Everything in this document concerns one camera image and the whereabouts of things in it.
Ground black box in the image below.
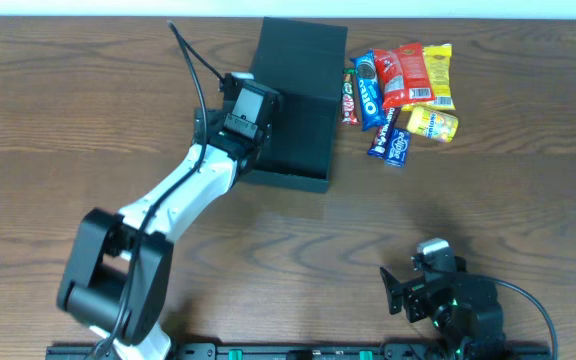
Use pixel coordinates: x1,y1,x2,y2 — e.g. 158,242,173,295
242,17,348,193

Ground blue Oreo cookie pack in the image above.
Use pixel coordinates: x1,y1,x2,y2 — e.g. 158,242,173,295
351,50,387,131

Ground red snack bag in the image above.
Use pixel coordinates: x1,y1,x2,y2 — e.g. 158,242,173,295
372,43,435,109

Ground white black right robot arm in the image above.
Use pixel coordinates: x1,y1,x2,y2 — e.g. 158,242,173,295
380,254,506,359

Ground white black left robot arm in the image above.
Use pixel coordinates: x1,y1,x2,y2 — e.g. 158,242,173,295
57,78,282,359

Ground blue Eclipse mint pack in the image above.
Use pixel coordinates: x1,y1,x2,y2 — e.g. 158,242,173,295
384,128,411,167

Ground KitKat chocolate bar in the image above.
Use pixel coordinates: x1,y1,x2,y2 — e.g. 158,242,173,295
341,68,359,125

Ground purple Dairy Milk bar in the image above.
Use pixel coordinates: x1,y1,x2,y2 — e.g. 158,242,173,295
367,107,401,159

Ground yellow Mentos gum bottle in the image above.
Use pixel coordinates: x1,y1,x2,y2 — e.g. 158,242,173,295
406,107,459,143

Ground yellow snack bag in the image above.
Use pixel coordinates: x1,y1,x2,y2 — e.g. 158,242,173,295
402,43,455,112

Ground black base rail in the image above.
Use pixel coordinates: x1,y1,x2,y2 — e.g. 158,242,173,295
44,342,552,360

